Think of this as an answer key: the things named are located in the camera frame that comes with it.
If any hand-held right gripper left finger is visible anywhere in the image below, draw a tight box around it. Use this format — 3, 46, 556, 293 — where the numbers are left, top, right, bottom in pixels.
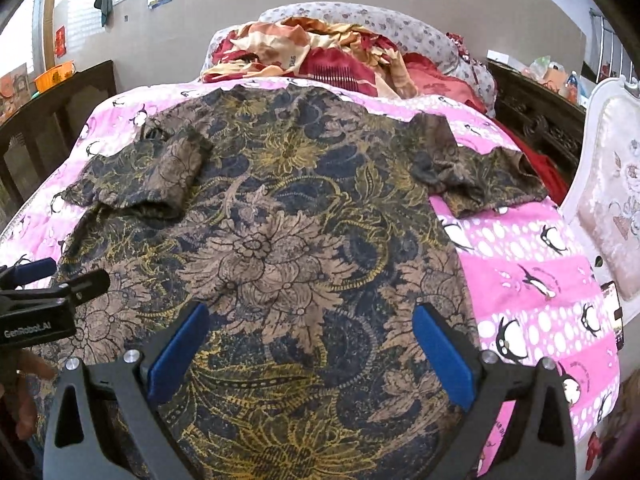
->
42, 302, 211, 480

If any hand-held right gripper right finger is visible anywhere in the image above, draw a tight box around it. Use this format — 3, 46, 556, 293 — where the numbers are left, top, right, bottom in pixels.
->
414, 302, 578, 480

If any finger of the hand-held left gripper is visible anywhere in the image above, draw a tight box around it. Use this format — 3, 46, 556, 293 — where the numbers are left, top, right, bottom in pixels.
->
49, 268, 111, 307
14, 258, 57, 286

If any brown floral batik shirt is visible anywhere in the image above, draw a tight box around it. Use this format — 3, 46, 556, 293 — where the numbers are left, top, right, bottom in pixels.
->
30, 85, 551, 480

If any person's left hand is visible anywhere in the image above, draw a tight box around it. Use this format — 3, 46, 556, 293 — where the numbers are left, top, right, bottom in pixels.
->
0, 347, 57, 442

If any pink penguin bed sheet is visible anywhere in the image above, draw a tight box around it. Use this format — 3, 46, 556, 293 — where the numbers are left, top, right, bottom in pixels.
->
0, 80, 626, 480

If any dark wooden cabinet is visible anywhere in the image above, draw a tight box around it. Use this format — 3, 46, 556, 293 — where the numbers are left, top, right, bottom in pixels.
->
0, 60, 118, 226

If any black smartphone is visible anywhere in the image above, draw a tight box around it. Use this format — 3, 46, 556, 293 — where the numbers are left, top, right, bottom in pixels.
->
600, 280, 626, 351

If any orange plastic basin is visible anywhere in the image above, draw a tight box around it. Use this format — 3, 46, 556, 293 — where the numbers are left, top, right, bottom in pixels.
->
32, 60, 76, 89

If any wooden framed window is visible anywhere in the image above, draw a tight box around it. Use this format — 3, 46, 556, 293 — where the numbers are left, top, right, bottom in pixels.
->
0, 0, 47, 82

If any orange packet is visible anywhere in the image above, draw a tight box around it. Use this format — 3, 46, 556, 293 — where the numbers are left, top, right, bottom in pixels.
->
544, 66, 568, 95

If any white box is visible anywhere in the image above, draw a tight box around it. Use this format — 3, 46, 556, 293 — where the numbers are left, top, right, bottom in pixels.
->
487, 50, 526, 68

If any red orange floral blanket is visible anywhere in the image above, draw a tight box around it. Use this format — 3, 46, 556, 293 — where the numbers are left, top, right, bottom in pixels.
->
200, 17, 488, 113

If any grey floral pillow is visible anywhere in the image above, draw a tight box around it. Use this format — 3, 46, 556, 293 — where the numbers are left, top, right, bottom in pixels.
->
202, 1, 497, 117

